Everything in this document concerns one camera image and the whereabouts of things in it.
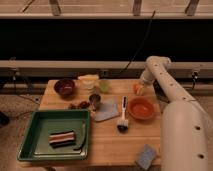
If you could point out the brown food pieces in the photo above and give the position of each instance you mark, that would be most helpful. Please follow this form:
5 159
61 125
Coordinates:
82 105

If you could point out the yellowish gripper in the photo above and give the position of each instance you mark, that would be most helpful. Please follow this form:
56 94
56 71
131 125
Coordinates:
142 90

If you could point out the blue sponge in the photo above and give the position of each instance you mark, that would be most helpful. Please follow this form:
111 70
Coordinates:
146 157

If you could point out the green plastic tray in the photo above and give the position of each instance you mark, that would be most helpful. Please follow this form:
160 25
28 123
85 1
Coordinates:
35 145

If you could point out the striped block in tray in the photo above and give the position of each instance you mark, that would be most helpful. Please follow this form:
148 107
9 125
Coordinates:
62 139

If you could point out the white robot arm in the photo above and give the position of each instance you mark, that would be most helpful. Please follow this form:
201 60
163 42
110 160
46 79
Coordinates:
185 124

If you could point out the orange bowl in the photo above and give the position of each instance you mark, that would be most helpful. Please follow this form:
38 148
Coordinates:
140 108

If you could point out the purple bowl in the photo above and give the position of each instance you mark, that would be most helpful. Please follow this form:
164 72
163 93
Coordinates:
64 87

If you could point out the small metal cup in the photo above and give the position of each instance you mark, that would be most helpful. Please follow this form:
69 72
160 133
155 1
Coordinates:
95 100

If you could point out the black white dish brush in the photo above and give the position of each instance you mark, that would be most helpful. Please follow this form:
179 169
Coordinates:
122 123

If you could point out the yellow white container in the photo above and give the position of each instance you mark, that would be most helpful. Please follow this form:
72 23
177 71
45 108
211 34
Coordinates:
89 80

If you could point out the orange apple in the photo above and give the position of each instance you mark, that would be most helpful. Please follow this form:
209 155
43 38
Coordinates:
137 88

